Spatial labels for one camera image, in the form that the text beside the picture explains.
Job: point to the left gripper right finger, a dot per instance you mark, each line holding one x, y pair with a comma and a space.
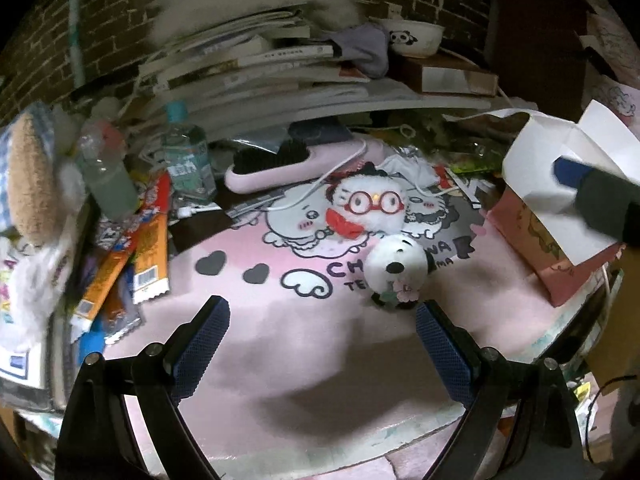
544, 441

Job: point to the brown and white plush toy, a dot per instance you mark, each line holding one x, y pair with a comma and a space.
42, 194

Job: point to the stack of books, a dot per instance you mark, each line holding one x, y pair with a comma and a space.
262, 70

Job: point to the blue snack packet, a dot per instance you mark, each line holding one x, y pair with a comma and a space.
90, 342

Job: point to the clear green liquid bottle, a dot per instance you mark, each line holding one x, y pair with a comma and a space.
99, 155

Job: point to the orange snack packet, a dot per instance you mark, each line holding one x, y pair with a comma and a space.
151, 256
120, 248

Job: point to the white plush with red glasses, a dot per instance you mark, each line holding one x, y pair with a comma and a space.
366, 204

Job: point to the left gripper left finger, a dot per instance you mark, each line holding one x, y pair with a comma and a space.
97, 439

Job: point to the panda plush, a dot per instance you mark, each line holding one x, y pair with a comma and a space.
395, 271

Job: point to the teal label drink bottle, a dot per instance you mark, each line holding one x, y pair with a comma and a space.
186, 155

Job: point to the panda ceramic bowl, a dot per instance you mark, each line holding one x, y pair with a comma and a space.
414, 39

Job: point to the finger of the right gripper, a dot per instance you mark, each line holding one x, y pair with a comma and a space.
569, 172

